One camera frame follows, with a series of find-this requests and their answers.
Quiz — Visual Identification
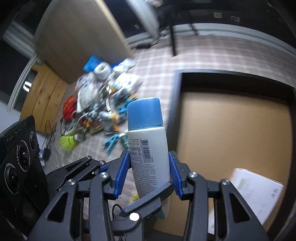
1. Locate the white bottle blue cap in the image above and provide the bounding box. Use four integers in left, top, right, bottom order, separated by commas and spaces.
126, 97, 171, 219

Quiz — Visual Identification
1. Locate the white torn mailer pouch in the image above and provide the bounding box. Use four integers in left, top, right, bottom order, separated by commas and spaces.
77, 82, 99, 113

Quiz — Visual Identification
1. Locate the dotted tissue pack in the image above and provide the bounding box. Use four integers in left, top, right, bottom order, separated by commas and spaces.
113, 72, 142, 92

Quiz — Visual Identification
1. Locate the black power strip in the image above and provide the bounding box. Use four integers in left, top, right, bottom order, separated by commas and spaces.
136, 43, 152, 49

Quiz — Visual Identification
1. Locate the red fabric bag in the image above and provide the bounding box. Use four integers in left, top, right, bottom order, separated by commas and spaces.
62, 95, 77, 121

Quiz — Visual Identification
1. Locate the wooden board panel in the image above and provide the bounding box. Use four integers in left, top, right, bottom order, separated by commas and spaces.
20, 64, 68, 133

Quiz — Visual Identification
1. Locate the white cardboard box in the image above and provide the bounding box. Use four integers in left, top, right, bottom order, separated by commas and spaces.
207, 167, 285, 236

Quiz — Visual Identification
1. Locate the yellow shuttlecock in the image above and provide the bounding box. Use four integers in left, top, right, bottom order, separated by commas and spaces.
60, 133, 86, 151

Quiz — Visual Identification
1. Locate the light blue clothespin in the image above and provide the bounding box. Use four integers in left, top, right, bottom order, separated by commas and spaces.
102, 133, 119, 154

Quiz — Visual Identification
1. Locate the white round tape dispenser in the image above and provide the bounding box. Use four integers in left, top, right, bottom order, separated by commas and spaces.
93, 62, 112, 81

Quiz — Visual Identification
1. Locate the blue foil pouch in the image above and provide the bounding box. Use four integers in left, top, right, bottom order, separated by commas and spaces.
83, 55, 103, 72

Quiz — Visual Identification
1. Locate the black storage tray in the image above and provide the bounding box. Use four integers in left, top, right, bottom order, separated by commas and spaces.
166, 70, 295, 240

